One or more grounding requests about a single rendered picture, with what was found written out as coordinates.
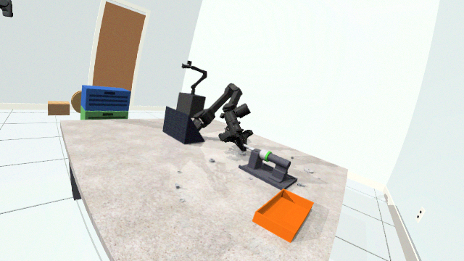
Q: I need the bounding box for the orange open tray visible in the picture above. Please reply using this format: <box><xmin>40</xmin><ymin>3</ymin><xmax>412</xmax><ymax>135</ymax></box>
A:
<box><xmin>252</xmin><ymin>189</ymin><xmax>314</xmax><ymax>243</ymax></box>

